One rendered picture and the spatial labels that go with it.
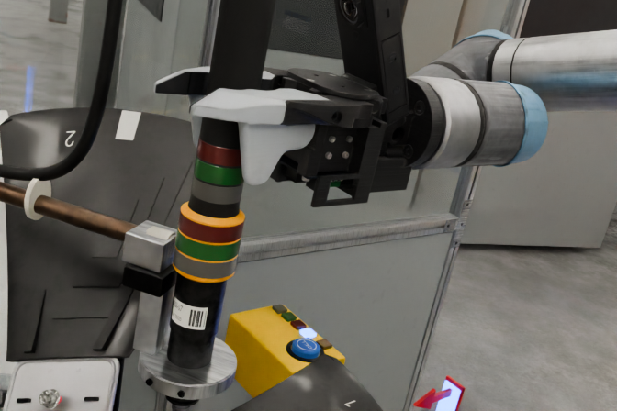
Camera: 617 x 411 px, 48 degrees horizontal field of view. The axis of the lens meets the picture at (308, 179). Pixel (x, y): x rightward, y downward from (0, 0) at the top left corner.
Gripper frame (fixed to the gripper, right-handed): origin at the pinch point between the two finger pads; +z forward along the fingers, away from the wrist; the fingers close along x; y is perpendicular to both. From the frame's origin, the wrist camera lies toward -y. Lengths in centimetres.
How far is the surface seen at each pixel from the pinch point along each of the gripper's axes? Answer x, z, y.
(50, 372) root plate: 7.4, 4.1, 24.5
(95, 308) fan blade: 8.0, 0.7, 19.9
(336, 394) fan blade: 4.3, -24.6, 32.5
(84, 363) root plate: 5.9, 2.1, 23.2
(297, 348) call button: 24, -37, 43
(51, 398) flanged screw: 4.3, 5.0, 24.4
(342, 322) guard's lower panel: 70, -95, 77
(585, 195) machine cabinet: 178, -415, 107
